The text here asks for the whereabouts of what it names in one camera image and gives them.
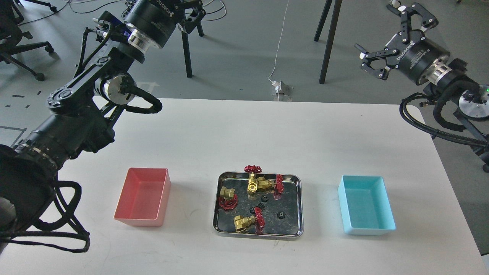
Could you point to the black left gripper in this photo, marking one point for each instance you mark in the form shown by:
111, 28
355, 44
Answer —
156, 19

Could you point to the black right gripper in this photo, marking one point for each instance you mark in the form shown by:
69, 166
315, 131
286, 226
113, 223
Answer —
418, 57

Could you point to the brass valve red handle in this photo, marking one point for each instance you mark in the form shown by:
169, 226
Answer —
276, 185
227, 199
252, 179
242, 223

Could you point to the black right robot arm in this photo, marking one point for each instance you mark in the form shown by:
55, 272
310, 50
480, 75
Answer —
457, 100

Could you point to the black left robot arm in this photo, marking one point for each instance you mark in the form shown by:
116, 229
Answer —
35, 203

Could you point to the blue plastic box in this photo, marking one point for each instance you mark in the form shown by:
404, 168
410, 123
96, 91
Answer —
365, 206

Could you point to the pink plastic box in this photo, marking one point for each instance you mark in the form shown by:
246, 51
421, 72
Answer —
144, 197

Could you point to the black table leg left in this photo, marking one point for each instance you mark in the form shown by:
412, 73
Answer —
186, 49

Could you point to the black table leg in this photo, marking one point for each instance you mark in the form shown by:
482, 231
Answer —
331, 34
186, 49

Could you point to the black table leg right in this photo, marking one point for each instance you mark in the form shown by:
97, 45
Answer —
331, 34

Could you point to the white power adapter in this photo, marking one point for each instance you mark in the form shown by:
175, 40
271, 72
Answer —
282, 90

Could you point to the black office chair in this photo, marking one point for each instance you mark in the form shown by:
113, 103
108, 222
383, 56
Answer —
11, 35

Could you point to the metal tray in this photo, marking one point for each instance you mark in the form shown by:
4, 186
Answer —
290, 203

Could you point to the brass valve red handle top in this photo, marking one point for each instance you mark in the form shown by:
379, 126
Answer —
252, 179

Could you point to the brass valve red handle bottom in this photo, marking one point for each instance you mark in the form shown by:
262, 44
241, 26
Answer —
242, 223

